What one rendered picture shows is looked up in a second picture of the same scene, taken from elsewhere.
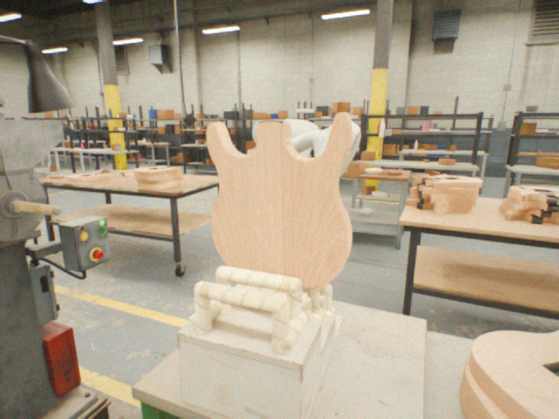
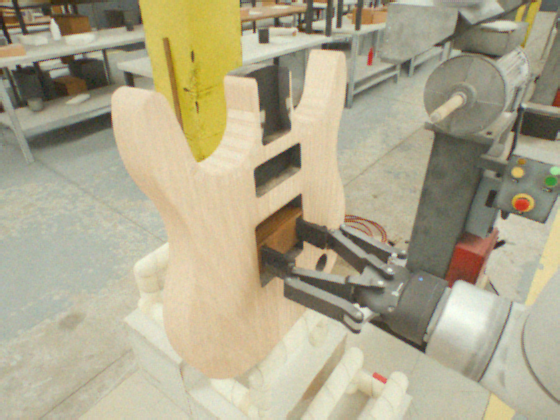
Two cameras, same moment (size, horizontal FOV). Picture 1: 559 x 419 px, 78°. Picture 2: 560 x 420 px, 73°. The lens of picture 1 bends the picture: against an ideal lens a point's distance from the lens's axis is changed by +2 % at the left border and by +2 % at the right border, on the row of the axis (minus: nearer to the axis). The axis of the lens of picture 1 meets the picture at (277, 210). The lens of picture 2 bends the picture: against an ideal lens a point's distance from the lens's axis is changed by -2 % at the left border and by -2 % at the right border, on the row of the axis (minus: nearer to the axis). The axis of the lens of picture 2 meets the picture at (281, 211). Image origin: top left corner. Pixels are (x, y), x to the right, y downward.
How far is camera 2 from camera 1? 1.00 m
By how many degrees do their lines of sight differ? 94
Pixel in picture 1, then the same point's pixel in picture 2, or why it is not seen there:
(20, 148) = (400, 36)
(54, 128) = (445, 18)
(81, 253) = (503, 188)
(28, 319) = (454, 215)
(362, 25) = not seen: outside the picture
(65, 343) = (469, 263)
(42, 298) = (481, 210)
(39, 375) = (439, 264)
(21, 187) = (476, 82)
